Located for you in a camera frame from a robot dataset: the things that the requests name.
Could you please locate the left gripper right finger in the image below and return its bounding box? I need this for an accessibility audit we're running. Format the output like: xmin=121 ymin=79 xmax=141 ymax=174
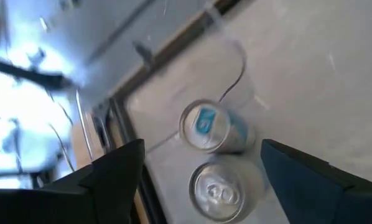
xmin=260 ymin=138 xmax=372 ymax=224

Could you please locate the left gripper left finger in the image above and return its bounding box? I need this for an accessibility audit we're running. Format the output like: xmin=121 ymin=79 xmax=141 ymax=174
xmin=0 ymin=138 xmax=146 ymax=224

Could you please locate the white blue Spindrift can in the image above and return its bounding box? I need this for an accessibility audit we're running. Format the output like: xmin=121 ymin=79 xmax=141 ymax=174
xmin=188 ymin=155 xmax=269 ymax=223

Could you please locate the blue silver Red Bull can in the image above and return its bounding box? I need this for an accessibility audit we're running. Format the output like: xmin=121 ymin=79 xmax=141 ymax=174
xmin=178 ymin=98 xmax=257 ymax=155

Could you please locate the short black post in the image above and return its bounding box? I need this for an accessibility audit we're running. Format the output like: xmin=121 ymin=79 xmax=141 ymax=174
xmin=132 ymin=40 xmax=157 ymax=74

